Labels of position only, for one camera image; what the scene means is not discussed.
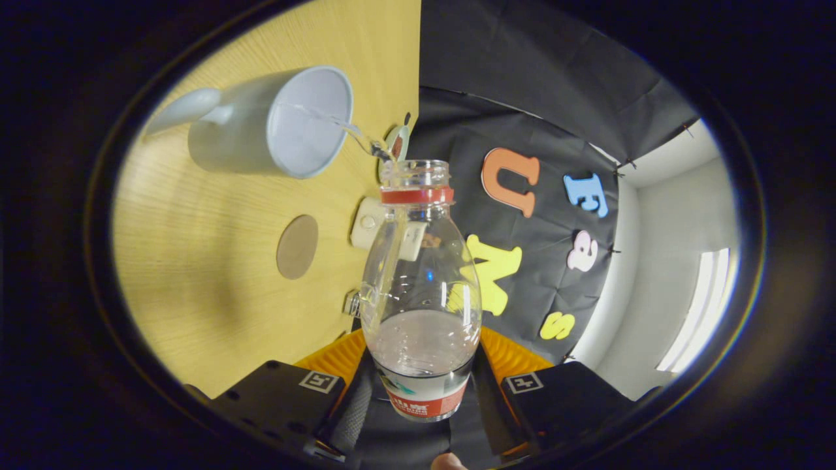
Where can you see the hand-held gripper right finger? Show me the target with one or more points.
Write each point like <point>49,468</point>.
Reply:
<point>562,405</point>

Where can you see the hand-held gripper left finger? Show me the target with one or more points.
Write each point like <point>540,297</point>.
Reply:
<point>281,398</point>

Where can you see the clear plastic bottle red label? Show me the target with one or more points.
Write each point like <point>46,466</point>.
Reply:
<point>421,352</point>

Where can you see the round brown coaster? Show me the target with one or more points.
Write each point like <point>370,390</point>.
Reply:
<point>297,248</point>

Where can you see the pale blue cup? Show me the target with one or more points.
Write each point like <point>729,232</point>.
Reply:
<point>241,140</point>

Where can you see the small glass jar with spoon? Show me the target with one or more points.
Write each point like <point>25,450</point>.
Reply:
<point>353,304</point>

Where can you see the wooden table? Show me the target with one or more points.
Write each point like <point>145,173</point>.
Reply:
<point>215,261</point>

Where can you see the white toaster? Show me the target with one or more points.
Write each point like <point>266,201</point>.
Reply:
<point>364,225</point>

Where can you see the pale green plate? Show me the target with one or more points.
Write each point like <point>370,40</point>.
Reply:
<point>400,140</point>

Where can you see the black backdrop cloth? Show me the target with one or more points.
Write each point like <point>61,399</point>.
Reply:
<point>522,78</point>

